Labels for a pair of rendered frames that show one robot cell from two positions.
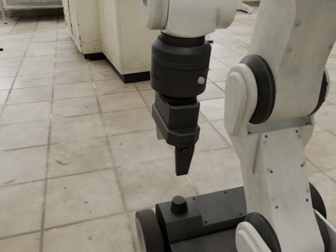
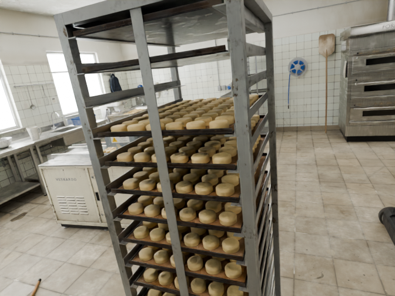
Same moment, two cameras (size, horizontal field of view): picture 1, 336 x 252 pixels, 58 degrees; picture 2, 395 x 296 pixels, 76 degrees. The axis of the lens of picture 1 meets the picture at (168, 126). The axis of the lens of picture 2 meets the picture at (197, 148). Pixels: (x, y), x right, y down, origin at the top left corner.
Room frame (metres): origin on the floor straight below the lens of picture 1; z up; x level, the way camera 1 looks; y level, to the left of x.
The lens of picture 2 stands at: (0.82, 2.24, 1.64)
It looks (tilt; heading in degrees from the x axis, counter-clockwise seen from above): 17 degrees down; 310
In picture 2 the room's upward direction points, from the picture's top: 7 degrees counter-clockwise
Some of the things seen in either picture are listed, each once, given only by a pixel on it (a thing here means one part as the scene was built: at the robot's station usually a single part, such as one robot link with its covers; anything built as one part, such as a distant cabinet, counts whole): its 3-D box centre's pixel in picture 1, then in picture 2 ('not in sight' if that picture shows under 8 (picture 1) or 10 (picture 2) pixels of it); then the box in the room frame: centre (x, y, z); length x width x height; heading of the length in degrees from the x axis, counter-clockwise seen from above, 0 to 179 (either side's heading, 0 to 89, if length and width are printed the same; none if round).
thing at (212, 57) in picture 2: not in sight; (191, 59); (1.40, 1.51, 1.68); 0.60 x 0.40 x 0.02; 106
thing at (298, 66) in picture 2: not in sight; (297, 83); (2.65, -3.70, 1.10); 0.41 x 0.17 x 1.10; 17
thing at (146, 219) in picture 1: (149, 243); not in sight; (0.64, 0.05, 0.10); 0.20 x 0.05 x 0.20; 17
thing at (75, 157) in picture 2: not in sight; (93, 156); (3.42, 0.89, 0.88); 1.28 x 0.01 x 0.07; 22
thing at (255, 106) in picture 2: not in sight; (253, 106); (1.21, 1.45, 1.50); 0.64 x 0.03 x 0.03; 106
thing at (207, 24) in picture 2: not in sight; (188, 31); (1.40, 1.51, 1.77); 0.60 x 0.40 x 0.02; 106
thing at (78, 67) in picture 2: not in sight; (144, 65); (1.59, 1.56, 1.68); 0.64 x 0.03 x 0.03; 106
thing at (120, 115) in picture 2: not in sight; (134, 116); (3.06, 0.52, 1.25); 0.56 x 0.29 x 0.14; 112
